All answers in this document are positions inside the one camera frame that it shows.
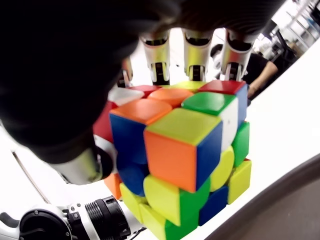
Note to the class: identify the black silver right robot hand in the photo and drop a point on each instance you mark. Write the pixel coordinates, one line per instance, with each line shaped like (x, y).
(50, 75)

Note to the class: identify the seated person in black shirt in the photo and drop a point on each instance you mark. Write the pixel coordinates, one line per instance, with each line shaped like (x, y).
(260, 67)

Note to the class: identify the multicoloured Rubik's cube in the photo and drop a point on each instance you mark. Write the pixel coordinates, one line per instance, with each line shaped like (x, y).
(175, 155)

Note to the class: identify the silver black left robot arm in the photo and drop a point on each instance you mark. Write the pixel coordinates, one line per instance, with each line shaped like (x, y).
(42, 225)

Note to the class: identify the dark brown round plate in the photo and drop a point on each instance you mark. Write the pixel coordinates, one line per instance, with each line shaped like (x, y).
(275, 212)

